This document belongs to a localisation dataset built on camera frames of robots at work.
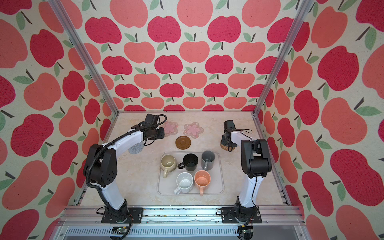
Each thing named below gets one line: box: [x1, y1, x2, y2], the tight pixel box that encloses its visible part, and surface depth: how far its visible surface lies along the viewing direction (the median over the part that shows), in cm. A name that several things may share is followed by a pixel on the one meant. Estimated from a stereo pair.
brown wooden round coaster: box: [175, 135, 192, 150], surface depth 104 cm
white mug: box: [174, 171, 194, 195], surface depth 80 cm
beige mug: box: [160, 154, 177, 179], surface depth 85 cm
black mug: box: [177, 153, 199, 172], surface depth 87 cm
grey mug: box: [201, 150, 216, 171], surface depth 87 cm
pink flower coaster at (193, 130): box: [183, 121, 204, 139], surface depth 113 cm
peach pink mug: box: [194, 170, 211, 196], surface depth 81 cm
